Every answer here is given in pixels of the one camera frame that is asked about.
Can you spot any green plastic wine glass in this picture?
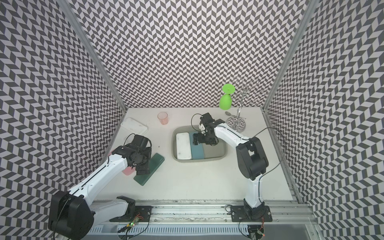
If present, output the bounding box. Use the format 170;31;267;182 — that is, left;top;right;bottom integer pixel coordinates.
219;84;236;111

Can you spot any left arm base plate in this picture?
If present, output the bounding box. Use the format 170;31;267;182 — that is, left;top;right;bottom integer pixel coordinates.
109;206;153;223

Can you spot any aluminium front rail frame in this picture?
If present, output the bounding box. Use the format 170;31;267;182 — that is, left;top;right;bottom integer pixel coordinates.
87;201;324;240

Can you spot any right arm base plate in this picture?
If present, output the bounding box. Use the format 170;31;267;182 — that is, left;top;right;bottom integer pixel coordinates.
230;205;273;223

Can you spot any pink transparent cup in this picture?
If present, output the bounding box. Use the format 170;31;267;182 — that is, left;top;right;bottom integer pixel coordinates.
158;112;169;125

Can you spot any chrome wire cup rack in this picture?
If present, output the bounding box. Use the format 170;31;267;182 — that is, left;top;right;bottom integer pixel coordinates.
226;79;269;133

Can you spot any dark green pencil case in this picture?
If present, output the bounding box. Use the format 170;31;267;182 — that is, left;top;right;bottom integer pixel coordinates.
134;153;165;186

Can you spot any metal spoon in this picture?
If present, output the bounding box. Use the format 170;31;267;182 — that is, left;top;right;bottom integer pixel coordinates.
225;111;246;120

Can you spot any pink pencil case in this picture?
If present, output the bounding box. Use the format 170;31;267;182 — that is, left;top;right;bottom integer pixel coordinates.
122;167;136;176

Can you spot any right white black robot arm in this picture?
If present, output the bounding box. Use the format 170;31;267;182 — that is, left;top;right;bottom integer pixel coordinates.
193;113;269;220

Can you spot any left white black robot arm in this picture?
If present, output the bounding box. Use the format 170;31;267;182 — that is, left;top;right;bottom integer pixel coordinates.
48;134;152;240

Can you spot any light teal pencil case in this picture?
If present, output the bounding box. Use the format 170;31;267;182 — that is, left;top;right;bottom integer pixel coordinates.
191;143;205;160

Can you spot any grey plastic storage box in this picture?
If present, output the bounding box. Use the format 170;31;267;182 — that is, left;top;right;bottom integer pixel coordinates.
171;126;228;163

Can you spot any white pencil case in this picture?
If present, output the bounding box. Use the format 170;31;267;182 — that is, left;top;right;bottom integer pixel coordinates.
176;133;192;160

